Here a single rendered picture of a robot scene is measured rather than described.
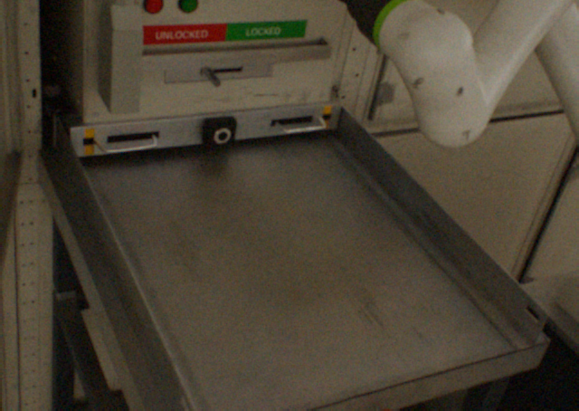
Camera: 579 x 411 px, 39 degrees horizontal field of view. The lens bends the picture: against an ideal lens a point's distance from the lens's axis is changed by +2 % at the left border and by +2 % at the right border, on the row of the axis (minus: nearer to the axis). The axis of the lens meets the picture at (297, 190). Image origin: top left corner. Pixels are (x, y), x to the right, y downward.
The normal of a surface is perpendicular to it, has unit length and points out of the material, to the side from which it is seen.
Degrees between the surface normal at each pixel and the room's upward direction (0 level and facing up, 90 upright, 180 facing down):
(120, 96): 90
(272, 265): 0
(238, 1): 90
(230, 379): 0
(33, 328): 90
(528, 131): 90
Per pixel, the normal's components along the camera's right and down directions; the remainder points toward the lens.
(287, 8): 0.44, 0.57
